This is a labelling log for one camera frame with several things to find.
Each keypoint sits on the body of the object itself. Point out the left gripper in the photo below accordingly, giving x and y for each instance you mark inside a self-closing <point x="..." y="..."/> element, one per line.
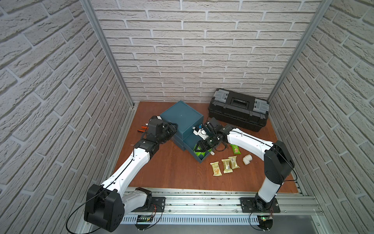
<point x="170" y="130"/>

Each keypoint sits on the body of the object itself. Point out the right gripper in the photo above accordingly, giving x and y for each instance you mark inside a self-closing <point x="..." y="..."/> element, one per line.
<point x="202" y="146"/>

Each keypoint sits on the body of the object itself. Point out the teal drawer cabinet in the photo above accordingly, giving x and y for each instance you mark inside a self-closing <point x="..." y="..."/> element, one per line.
<point x="185" y="117"/>

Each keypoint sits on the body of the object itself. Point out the green cookie packet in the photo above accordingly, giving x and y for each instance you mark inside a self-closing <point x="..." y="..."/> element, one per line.
<point x="201" y="155"/>
<point x="235" y="149"/>

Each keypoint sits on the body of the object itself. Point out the yellow cookie packet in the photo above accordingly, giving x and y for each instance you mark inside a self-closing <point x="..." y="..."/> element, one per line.
<point x="233" y="162"/>
<point x="216" y="168"/>
<point x="227" y="167"/>

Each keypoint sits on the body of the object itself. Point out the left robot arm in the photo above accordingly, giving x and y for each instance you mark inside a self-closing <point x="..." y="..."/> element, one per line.
<point x="106" y="204"/>

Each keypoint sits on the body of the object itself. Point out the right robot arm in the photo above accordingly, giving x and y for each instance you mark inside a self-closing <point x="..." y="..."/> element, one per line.
<point x="278" y="163"/>

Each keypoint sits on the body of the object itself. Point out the black plastic toolbox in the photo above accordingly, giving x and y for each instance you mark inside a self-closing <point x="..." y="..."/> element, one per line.
<point x="238" y="109"/>

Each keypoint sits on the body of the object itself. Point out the white pipe fitting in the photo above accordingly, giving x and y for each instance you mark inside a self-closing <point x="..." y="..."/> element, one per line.
<point x="247" y="159"/>

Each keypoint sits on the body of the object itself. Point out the left controller board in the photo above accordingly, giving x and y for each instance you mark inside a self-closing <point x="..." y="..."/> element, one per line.
<point x="143" y="222"/>

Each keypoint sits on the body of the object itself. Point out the controller board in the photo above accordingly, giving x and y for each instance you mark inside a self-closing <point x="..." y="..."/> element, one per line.
<point x="265" y="222"/>
<point x="143" y="222"/>

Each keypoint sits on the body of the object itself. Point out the right controller board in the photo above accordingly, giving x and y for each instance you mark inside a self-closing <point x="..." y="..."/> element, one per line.
<point x="265" y="222"/>

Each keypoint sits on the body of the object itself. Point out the left corner aluminium profile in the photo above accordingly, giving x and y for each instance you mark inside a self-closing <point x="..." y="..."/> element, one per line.
<point x="90" y="12"/>

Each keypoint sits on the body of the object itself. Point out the corner aluminium profile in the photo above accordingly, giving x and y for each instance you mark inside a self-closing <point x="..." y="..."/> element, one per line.
<point x="90" y="12"/>
<point x="316" y="19"/>

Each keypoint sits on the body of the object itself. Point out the right corner aluminium profile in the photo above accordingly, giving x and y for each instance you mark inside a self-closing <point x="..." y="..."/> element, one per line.
<point x="316" y="19"/>

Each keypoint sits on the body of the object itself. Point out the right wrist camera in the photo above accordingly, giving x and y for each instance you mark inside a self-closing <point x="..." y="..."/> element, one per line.
<point x="200" y="132"/>

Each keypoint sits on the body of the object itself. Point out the orange handled pipe wrench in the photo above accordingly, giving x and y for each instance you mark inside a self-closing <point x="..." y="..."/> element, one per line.
<point x="143" y="129"/>

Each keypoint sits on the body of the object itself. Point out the aluminium mounting rail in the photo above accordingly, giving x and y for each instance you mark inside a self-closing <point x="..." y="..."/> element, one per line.
<point x="207" y="202"/>

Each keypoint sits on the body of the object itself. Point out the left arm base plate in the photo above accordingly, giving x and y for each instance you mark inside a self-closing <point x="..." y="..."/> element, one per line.
<point x="156" y="203"/>

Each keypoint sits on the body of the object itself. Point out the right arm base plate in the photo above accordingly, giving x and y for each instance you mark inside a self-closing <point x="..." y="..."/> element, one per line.
<point x="251" y="204"/>

